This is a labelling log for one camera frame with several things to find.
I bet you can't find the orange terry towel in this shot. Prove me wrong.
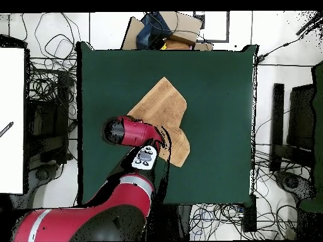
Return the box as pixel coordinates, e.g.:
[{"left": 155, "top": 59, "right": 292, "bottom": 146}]
[{"left": 126, "top": 76, "right": 191, "bottom": 168}]

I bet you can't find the flat brown cardboard sheet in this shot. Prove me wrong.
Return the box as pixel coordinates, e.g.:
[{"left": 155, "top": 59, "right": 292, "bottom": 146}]
[{"left": 120, "top": 16, "right": 146, "bottom": 50}]

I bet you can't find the dark green table cloth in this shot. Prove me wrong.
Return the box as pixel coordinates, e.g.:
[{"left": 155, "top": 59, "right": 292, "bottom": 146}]
[{"left": 76, "top": 41, "right": 258, "bottom": 206}]

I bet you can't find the blue garment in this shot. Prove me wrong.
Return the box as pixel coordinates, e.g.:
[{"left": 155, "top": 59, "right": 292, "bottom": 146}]
[{"left": 136, "top": 12, "right": 175, "bottom": 50}]

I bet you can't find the brown cardboard box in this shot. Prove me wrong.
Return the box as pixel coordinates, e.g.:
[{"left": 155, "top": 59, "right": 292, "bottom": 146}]
[{"left": 158, "top": 11, "right": 204, "bottom": 46}]

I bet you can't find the black equipment stand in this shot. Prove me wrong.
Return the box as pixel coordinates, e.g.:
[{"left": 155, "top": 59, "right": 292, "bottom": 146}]
[{"left": 25, "top": 70, "right": 70, "bottom": 164}]

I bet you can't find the black upright bar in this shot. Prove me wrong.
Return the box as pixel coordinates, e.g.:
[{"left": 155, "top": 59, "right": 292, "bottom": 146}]
[{"left": 269, "top": 83, "right": 285, "bottom": 172}]

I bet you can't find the black box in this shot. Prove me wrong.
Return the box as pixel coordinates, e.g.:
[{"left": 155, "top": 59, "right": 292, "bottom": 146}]
[{"left": 242, "top": 195, "right": 257, "bottom": 233}]

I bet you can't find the white panel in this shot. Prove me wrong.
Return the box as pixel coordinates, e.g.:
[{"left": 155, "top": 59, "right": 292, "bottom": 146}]
[{"left": 0, "top": 47, "right": 25, "bottom": 194}]

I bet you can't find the striped black rod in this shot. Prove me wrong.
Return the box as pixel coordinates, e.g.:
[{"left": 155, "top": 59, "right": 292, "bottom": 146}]
[{"left": 0, "top": 121, "right": 15, "bottom": 138}]

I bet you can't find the black cable bundle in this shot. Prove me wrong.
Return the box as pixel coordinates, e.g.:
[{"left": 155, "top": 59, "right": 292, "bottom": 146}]
[{"left": 254, "top": 143, "right": 314, "bottom": 238}]

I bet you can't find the black cable with adapter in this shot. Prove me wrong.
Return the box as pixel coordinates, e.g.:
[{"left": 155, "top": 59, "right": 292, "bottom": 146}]
[{"left": 257, "top": 14, "right": 323, "bottom": 64}]

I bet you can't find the black pedestal leg with foot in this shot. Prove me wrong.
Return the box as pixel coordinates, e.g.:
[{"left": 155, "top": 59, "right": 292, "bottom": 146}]
[
  {"left": 27, "top": 163, "right": 60, "bottom": 210},
  {"left": 273, "top": 170, "right": 317, "bottom": 202}
]

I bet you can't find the tangle of black cables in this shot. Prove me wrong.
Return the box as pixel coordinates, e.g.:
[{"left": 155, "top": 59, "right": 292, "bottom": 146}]
[{"left": 21, "top": 12, "right": 79, "bottom": 114}]

